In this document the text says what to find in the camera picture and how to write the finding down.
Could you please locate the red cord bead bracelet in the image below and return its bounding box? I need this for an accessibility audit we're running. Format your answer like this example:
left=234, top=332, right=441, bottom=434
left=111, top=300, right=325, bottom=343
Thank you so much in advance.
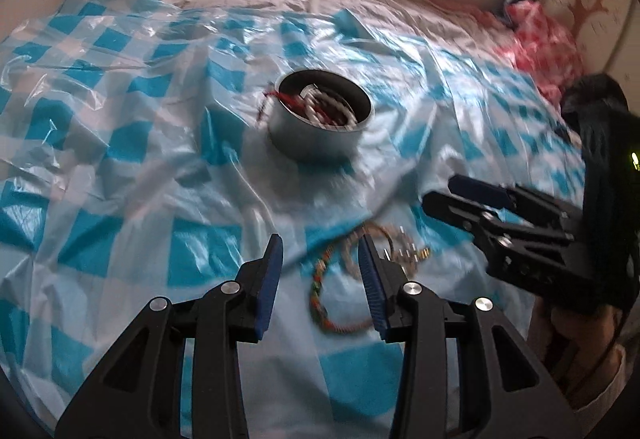
left=261, top=86, right=352, bottom=127

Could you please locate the round silver metal tin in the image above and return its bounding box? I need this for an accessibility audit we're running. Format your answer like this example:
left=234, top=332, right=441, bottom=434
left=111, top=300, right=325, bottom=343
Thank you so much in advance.
left=267, top=68, right=374, bottom=164

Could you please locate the person right hand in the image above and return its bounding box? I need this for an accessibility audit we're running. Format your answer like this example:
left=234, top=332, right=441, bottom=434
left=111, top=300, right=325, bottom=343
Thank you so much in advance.
left=527, top=298, right=623, bottom=409

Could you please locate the pink checkered plastic sheet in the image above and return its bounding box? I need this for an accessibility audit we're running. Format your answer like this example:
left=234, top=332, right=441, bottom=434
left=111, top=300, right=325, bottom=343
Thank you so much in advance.
left=499, top=0, right=584, bottom=110

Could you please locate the gold charm bracelet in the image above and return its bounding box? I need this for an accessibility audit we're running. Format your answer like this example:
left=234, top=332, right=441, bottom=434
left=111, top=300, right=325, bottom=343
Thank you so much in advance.
left=344, top=220, right=433, bottom=280

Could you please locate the multicolour braided cord bracelet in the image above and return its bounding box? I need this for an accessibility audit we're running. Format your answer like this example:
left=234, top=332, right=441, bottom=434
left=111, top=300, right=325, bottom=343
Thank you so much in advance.
left=309, top=241, right=381, bottom=335

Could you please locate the blue white checkered plastic sheet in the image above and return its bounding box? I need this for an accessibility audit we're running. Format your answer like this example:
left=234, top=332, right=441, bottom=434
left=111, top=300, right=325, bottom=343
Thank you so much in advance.
left=1, top=0, right=584, bottom=438

